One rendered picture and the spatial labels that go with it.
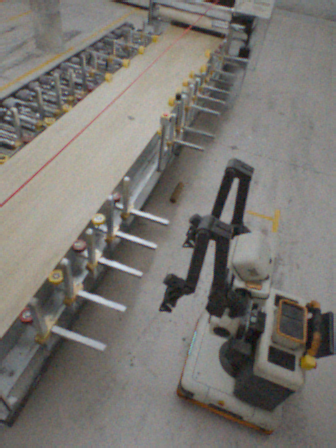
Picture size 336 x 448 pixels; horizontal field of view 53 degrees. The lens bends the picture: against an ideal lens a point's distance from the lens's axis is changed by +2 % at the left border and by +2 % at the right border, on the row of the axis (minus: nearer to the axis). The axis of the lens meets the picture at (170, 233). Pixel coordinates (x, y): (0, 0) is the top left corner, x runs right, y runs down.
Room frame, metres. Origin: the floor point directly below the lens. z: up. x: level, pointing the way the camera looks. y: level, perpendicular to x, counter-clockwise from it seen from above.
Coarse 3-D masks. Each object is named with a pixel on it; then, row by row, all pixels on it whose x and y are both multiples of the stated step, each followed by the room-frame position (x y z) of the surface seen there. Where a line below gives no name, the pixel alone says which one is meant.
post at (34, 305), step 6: (30, 300) 0.70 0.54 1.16; (36, 300) 0.70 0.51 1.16; (30, 306) 0.68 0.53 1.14; (36, 306) 0.69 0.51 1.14; (30, 312) 0.68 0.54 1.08; (36, 312) 0.68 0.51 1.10; (42, 312) 0.71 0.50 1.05; (36, 318) 0.68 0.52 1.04; (42, 318) 0.70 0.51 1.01; (36, 324) 0.68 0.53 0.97; (42, 324) 0.69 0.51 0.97; (36, 330) 0.68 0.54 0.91; (42, 330) 0.68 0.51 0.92; (48, 342) 0.69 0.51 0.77
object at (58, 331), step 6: (30, 324) 0.74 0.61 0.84; (54, 330) 0.72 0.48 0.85; (60, 330) 0.73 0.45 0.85; (66, 330) 0.73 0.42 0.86; (60, 336) 0.71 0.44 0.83; (66, 336) 0.70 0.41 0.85; (72, 336) 0.71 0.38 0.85; (78, 336) 0.71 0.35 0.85; (78, 342) 0.69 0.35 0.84; (84, 342) 0.69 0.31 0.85; (90, 342) 0.69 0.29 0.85; (96, 342) 0.70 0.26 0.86; (96, 348) 0.67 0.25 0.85; (102, 348) 0.68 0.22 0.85
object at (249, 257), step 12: (240, 240) 1.12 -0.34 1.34; (252, 240) 1.09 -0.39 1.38; (264, 240) 1.13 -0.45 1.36; (240, 252) 1.04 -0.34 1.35; (252, 252) 1.01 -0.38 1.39; (264, 252) 1.06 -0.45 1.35; (228, 264) 0.99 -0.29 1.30; (240, 264) 0.98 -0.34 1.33; (252, 264) 0.97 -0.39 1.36; (264, 264) 1.00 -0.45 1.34; (240, 276) 0.98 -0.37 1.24; (252, 276) 0.96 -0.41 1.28; (264, 276) 0.96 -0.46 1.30
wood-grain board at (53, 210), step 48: (192, 48) 4.89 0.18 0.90; (96, 96) 3.10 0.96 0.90; (144, 96) 3.30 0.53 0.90; (48, 144) 2.18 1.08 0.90; (96, 144) 2.31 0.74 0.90; (144, 144) 2.45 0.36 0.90; (0, 192) 1.56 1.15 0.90; (48, 192) 1.65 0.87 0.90; (96, 192) 1.74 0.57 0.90; (0, 240) 1.17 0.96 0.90; (48, 240) 1.24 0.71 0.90; (0, 288) 0.87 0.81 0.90; (0, 336) 0.63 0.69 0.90
